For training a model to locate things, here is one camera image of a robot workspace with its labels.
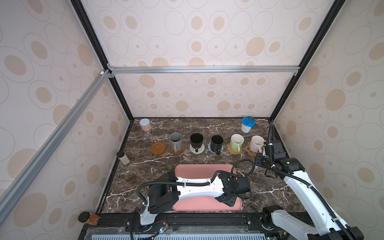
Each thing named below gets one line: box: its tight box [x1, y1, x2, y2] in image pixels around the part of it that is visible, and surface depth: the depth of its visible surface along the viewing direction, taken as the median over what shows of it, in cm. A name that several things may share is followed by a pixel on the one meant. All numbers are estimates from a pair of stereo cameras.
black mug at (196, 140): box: [190, 133, 204, 153], surface depth 96 cm
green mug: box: [230, 133, 245, 153], surface depth 96 cm
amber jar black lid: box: [78, 211, 101, 226], surface depth 70 cm
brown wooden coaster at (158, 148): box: [150, 141, 166, 156], surface depth 103 cm
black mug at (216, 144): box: [210, 135, 224, 156], surface depth 97 cm
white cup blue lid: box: [241, 116, 256, 134], surface depth 108 cm
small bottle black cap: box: [116, 150, 130, 166], surface depth 91 cm
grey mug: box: [169, 132, 183, 153], surface depth 95 cm
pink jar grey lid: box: [139, 118, 152, 132], surface depth 114 cm
